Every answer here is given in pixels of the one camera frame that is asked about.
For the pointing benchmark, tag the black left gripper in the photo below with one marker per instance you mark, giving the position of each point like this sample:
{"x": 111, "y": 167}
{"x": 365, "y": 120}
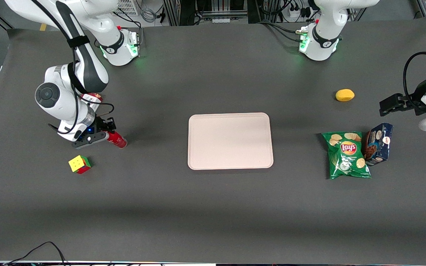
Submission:
{"x": 408, "y": 101}

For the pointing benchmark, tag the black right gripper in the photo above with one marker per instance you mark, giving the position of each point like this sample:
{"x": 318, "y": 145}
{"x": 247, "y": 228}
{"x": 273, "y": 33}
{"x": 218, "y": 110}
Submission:
{"x": 104, "y": 125}

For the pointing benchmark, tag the red coke bottle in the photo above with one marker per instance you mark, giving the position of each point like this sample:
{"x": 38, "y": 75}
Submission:
{"x": 118, "y": 140}

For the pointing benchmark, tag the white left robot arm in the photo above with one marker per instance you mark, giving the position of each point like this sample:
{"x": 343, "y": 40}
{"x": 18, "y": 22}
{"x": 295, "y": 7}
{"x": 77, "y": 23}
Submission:
{"x": 327, "y": 22}

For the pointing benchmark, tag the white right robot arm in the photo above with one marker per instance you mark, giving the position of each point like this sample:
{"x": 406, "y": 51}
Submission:
{"x": 61, "y": 111}

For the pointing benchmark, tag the white plastic tray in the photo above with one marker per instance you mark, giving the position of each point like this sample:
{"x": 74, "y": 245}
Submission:
{"x": 230, "y": 141}

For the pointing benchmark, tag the red cookie box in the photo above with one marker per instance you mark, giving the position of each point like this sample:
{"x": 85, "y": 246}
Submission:
{"x": 94, "y": 99}

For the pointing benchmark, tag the blue cookie box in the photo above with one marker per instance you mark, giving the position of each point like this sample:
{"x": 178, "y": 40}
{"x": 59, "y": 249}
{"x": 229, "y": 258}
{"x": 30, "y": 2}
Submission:
{"x": 379, "y": 144}

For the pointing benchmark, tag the colourful rubik's cube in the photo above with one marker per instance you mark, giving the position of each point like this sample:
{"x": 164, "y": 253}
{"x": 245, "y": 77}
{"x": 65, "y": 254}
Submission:
{"x": 79, "y": 164}

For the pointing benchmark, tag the yellow lemon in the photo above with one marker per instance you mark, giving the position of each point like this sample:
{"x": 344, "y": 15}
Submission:
{"x": 345, "y": 95}

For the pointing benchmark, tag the green Lay's chip bag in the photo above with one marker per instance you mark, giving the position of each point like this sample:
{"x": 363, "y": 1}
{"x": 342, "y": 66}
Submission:
{"x": 347, "y": 159}

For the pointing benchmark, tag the white perforated box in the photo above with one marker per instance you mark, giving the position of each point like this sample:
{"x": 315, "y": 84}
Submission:
{"x": 128, "y": 6}

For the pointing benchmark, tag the dark grey table mat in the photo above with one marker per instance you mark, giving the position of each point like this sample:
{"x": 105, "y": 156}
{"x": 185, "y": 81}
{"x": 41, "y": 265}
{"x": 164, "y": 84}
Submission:
{"x": 198, "y": 207}

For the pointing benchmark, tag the white power strip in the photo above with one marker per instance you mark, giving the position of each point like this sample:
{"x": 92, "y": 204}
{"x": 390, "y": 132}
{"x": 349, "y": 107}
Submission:
{"x": 297, "y": 13}

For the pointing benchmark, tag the black aluminium frame rack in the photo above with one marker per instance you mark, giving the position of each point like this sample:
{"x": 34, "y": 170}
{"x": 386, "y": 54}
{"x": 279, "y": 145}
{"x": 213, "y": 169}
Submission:
{"x": 183, "y": 11}

